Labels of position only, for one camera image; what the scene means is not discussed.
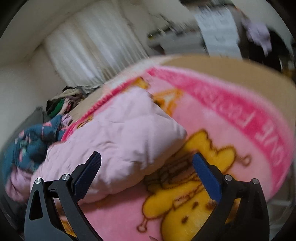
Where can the pink quilted jacket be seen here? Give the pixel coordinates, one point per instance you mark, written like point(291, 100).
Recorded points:
point(115, 139)

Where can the grey desk with clutter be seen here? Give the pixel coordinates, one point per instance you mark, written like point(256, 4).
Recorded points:
point(180, 41)

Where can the white pleated curtain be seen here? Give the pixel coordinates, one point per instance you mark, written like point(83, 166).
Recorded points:
point(92, 46)

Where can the bed with tan sheet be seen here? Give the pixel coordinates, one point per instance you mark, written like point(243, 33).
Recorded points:
point(231, 67)

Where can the blue floral duvet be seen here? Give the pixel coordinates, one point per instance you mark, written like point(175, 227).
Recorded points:
point(27, 148)

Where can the pale purple cloth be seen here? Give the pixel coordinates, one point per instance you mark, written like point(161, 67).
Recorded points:
point(259, 32)

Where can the white drawer cabinet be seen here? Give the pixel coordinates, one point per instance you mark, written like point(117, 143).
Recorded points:
point(217, 30)

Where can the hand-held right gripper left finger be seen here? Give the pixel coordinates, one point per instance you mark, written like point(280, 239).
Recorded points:
point(89, 173)

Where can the dark cloth heap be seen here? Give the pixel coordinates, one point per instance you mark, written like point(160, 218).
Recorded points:
point(275, 53)

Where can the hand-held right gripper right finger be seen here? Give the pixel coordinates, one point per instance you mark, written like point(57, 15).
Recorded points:
point(205, 176)

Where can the pile of mixed clothes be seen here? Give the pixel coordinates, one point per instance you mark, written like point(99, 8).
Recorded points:
point(60, 104)

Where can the pink printed blanket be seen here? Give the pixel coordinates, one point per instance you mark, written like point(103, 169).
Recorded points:
point(208, 120)

